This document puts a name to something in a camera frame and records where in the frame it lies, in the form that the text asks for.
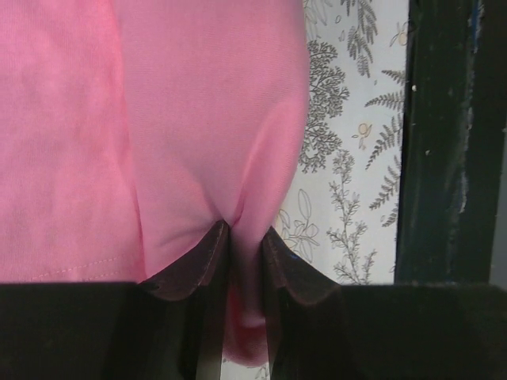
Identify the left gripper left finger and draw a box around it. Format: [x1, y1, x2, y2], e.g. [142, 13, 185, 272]
[1, 222, 229, 379]

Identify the pink t shirt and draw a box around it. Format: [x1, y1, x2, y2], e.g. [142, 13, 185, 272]
[1, 1, 309, 367]

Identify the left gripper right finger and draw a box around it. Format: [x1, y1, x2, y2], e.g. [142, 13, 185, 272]
[261, 230, 506, 379]

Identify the floral patterned table mat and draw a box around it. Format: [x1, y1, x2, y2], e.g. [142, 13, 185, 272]
[219, 0, 417, 380]

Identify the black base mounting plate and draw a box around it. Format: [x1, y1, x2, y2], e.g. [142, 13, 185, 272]
[395, 0, 506, 283]

